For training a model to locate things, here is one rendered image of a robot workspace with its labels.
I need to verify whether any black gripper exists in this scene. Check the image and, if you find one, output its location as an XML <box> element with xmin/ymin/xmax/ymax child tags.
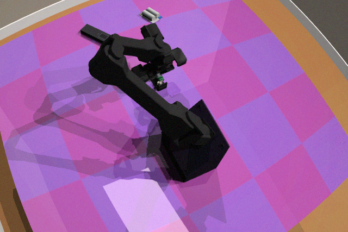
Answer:
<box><xmin>131</xmin><ymin>47</ymin><xmax>187</xmax><ymax>82</ymax></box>

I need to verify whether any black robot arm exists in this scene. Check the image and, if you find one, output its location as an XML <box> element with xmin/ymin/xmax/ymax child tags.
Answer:
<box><xmin>88</xmin><ymin>23</ymin><xmax>215</xmax><ymax>149</ymax></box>

